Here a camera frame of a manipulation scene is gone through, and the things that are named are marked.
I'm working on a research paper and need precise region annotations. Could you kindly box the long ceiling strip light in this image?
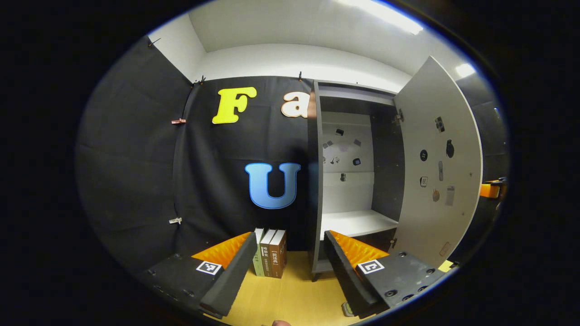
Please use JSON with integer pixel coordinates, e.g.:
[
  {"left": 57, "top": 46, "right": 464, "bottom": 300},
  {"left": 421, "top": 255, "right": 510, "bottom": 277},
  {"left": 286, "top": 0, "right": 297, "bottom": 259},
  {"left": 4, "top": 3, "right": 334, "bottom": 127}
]
[{"left": 338, "top": 0, "right": 424, "bottom": 35}]

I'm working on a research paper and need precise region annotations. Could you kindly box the dark grey cabinet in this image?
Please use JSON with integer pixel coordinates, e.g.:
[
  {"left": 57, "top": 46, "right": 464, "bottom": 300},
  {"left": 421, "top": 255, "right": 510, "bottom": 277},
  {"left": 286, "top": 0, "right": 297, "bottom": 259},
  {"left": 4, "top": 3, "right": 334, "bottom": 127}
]
[{"left": 308, "top": 80, "right": 406, "bottom": 281}]

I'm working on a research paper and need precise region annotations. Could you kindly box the dark brown book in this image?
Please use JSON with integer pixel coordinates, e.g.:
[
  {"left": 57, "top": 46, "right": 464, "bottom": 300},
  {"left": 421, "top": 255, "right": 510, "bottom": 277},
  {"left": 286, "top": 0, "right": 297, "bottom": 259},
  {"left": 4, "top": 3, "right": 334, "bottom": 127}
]
[{"left": 260, "top": 229, "right": 277, "bottom": 278}]

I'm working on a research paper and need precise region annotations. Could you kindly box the reddish brown book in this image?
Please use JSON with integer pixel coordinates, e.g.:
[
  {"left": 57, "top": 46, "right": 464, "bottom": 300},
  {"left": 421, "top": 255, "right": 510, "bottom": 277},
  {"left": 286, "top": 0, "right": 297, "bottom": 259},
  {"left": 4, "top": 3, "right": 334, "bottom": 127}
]
[{"left": 269, "top": 230, "right": 287, "bottom": 279}]

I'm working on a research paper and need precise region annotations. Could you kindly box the green spine book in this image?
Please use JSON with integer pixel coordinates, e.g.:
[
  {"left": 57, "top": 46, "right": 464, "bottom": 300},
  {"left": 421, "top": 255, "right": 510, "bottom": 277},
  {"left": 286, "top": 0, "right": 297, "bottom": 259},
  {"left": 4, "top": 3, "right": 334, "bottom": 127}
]
[{"left": 252, "top": 228, "right": 266, "bottom": 277}]

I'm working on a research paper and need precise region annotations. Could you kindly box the light grey cabinet door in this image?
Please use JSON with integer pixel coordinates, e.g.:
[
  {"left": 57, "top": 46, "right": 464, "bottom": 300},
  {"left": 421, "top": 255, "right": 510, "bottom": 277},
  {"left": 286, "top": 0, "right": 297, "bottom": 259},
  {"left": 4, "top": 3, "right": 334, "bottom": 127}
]
[{"left": 389, "top": 56, "right": 483, "bottom": 268}]

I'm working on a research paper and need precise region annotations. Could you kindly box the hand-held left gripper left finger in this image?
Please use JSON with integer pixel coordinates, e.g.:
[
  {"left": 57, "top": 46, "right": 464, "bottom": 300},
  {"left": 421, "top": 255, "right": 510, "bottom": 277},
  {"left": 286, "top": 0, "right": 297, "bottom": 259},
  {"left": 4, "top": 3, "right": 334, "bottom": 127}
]
[{"left": 136, "top": 232, "right": 257, "bottom": 319}]

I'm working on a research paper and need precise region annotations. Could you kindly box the white cabinet shelf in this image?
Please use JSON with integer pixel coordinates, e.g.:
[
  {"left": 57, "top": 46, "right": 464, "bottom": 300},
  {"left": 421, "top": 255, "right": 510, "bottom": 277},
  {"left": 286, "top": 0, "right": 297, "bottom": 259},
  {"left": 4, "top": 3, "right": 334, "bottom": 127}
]
[{"left": 321, "top": 210, "right": 399, "bottom": 240}]

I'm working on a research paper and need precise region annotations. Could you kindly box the black backdrop cloth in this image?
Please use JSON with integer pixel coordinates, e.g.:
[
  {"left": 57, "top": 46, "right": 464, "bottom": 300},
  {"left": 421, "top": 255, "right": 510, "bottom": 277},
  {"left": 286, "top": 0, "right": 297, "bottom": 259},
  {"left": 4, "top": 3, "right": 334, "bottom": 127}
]
[{"left": 75, "top": 36, "right": 510, "bottom": 272}]

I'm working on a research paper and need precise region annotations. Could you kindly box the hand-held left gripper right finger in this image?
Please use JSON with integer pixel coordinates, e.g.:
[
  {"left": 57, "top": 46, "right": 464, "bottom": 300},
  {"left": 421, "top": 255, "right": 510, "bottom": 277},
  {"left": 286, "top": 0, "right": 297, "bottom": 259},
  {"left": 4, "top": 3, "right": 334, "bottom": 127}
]
[{"left": 323, "top": 230, "right": 458, "bottom": 320}]

